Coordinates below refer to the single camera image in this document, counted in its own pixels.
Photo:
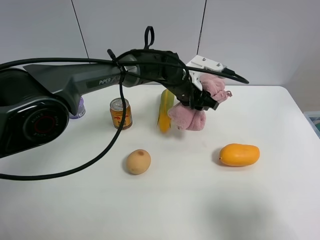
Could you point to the gold energy drink can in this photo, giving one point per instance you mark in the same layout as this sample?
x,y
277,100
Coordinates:
x,y
116,111

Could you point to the clear plastic bin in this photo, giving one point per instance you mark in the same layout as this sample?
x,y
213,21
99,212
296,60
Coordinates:
x,y
313,117

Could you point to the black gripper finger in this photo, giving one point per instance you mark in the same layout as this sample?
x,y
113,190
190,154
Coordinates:
x,y
204,101

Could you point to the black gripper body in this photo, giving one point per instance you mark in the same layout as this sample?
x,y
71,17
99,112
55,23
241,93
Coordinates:
x,y
186,87

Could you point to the purple round air freshener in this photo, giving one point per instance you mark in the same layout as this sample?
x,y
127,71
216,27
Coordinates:
x,y
80,111

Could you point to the orange mango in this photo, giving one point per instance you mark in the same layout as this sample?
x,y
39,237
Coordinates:
x,y
239,155

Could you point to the tan potato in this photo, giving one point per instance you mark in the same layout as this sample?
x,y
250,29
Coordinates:
x,y
138,162

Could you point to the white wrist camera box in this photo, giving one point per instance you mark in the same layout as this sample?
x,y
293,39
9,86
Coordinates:
x,y
205,64

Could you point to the pink towel with black band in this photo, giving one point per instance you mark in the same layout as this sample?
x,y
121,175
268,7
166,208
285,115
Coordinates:
x,y
189,119

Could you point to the corn cob with green husk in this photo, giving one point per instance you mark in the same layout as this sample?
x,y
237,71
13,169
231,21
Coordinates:
x,y
166,102

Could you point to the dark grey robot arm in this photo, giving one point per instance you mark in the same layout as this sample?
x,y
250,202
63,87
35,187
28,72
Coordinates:
x,y
38,94

